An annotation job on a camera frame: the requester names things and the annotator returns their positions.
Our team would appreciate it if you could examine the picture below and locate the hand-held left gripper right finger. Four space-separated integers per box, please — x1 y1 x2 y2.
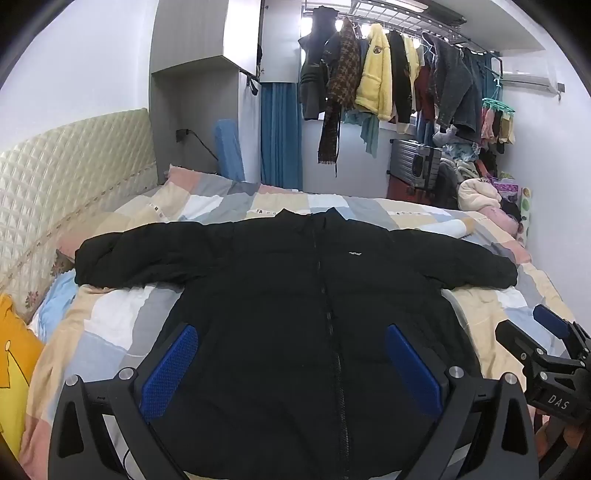
385 324 541 480

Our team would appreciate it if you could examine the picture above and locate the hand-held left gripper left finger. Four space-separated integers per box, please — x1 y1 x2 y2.
48 322 199 480

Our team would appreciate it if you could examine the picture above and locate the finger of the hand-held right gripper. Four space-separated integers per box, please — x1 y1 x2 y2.
495 319 578 370
533 304 591 361

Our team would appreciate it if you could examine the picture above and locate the black puffer jacket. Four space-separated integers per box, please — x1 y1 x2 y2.
74 207 519 480

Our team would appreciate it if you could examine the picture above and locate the pile of mixed clothes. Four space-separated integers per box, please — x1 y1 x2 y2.
442 129 533 241

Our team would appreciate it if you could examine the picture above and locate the person's right hand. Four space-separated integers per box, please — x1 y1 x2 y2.
538 412 586 468

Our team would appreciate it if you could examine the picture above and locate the patchwork quilt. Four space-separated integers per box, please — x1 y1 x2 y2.
18 165 578 480

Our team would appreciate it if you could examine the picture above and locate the white paper roll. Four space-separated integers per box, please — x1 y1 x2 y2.
431 219 475 239

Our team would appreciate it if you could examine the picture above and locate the light blue cloth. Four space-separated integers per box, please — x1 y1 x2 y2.
27 271 80 343

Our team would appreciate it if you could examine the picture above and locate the cream fleece garment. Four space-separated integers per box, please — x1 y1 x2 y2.
457 177 502 214

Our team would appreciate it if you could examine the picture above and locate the floral pillow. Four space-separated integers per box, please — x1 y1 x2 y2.
9 249 77 324

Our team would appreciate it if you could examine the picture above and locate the yellow pillow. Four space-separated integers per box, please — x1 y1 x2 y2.
0 293 47 459

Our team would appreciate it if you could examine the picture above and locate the black bag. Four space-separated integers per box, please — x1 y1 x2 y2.
434 159 461 209

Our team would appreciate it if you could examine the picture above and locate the green sock hanger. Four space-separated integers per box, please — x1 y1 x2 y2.
480 78 519 156

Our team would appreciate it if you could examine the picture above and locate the silver suitcase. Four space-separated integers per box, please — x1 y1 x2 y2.
387 138 443 193

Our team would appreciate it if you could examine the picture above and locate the cream quilted headboard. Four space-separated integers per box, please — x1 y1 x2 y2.
0 108 160 324

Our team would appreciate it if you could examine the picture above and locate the blue cushion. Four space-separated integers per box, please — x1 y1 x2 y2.
213 119 247 182

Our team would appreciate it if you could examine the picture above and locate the teal hanging cloth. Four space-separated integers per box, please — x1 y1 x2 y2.
344 110 382 158

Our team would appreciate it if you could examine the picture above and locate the white air conditioner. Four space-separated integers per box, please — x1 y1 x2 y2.
501 62 567 96

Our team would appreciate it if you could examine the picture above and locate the grey denim jacket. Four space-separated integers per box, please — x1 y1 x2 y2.
421 32 484 145

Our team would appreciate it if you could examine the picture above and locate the teal hanging garment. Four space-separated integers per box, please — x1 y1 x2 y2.
475 50 502 100

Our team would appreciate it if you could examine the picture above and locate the dark red garment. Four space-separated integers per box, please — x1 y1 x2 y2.
412 65 438 136

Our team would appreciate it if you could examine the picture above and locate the blue curtain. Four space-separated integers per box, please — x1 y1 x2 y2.
260 82 304 191

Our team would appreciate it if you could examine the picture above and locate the hanging black cardigan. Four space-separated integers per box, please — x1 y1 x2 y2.
387 30 414 125

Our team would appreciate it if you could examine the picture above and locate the yellow fleece jacket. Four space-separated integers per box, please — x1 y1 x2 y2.
354 23 393 122

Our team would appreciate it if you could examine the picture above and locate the hanging black coat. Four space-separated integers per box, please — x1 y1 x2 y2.
298 6 343 122

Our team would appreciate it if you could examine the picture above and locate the black charger cable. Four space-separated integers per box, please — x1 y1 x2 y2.
185 131 219 162

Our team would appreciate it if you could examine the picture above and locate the grey wall cabinet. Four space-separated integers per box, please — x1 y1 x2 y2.
150 0 304 84

